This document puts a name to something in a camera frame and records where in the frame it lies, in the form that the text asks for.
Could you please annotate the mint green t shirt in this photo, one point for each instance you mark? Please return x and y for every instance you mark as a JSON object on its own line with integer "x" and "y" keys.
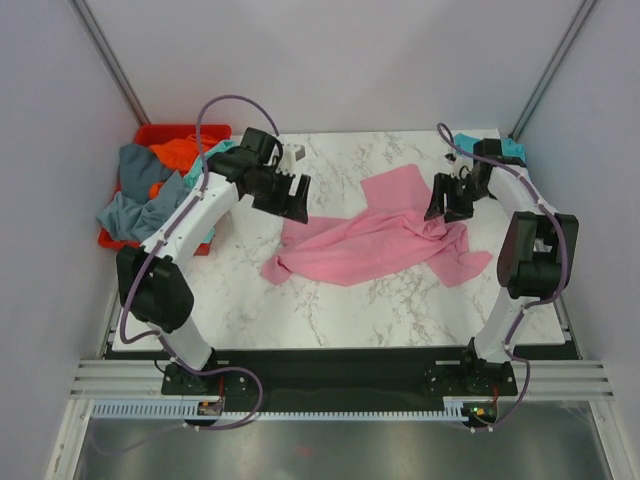
{"x": 197, "y": 168}

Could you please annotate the white slotted cable duct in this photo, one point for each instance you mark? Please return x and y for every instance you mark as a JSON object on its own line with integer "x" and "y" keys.
{"x": 192, "y": 410}

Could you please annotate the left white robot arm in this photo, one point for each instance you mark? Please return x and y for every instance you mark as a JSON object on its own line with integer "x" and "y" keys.
{"x": 156, "y": 300}

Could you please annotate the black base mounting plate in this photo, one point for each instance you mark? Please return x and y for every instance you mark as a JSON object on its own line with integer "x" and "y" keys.
{"x": 326, "y": 379}

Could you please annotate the aluminium extrusion rail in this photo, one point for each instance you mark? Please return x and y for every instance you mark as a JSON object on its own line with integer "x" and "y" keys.
{"x": 579, "y": 380}

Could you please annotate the frame post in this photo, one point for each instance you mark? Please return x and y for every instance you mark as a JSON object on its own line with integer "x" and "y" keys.
{"x": 98, "y": 38}
{"x": 560, "y": 53}

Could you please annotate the left frame post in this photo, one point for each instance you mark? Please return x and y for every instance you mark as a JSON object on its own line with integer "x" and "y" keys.
{"x": 98, "y": 38}

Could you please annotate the grey blue t shirt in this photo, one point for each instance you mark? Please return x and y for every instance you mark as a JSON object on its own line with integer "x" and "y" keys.
{"x": 152, "y": 187}

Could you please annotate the folded teal t shirt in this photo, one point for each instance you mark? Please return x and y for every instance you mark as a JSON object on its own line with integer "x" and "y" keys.
{"x": 492, "y": 148}

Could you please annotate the right frame post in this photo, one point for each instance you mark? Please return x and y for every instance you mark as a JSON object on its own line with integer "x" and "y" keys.
{"x": 560, "y": 53}

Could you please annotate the pink t shirt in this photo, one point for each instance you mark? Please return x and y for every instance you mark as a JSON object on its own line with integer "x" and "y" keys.
{"x": 389, "y": 236}

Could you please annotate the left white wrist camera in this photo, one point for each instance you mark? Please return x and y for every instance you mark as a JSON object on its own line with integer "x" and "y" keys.
{"x": 292, "y": 153}

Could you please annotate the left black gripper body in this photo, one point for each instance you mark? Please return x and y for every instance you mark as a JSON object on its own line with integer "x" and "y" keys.
{"x": 272, "y": 194}

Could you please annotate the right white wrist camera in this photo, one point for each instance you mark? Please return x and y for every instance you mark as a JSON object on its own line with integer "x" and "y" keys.
{"x": 460, "y": 165}

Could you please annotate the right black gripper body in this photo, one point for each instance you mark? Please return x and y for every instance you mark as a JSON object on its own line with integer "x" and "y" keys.
{"x": 467, "y": 186}

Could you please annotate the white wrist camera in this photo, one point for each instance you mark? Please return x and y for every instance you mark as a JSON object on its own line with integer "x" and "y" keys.
{"x": 460, "y": 165}
{"x": 292, "y": 153}

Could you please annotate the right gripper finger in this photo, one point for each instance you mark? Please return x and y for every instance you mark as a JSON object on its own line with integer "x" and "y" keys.
{"x": 437, "y": 205}
{"x": 458, "y": 206}

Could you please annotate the orange t shirt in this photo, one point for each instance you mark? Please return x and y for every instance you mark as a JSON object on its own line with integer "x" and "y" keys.
{"x": 177, "y": 150}

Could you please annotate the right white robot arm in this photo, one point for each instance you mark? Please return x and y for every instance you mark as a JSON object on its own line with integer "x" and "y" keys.
{"x": 533, "y": 267}

